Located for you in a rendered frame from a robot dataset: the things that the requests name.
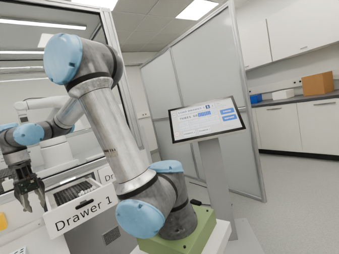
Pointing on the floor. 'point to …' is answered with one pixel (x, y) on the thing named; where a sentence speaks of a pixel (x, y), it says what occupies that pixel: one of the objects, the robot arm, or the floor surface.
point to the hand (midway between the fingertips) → (36, 206)
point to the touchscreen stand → (213, 150)
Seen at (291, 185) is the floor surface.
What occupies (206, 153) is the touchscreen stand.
